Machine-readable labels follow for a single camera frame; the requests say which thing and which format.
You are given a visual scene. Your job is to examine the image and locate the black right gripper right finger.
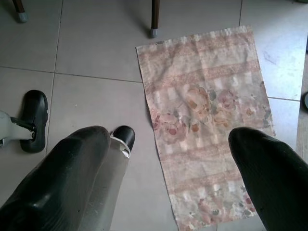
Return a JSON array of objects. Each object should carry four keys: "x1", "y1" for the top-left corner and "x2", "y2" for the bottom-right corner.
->
[{"x1": 228, "y1": 127, "x2": 308, "y2": 231}]

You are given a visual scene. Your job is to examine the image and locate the floral beige floor mat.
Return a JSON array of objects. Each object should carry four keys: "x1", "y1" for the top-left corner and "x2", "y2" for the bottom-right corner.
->
[{"x1": 135, "y1": 25, "x2": 277, "y2": 226}]

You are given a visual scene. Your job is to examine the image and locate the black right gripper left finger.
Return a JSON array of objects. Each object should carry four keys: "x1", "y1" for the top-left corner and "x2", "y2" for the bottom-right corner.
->
[{"x1": 0, "y1": 125, "x2": 111, "y2": 231}]

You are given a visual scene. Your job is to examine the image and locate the wooden table leg grey cap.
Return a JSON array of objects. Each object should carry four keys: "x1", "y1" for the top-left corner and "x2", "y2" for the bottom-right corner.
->
[
  {"x1": 150, "y1": 0, "x2": 161, "y2": 39},
  {"x1": 11, "y1": 0, "x2": 29, "y2": 24}
]

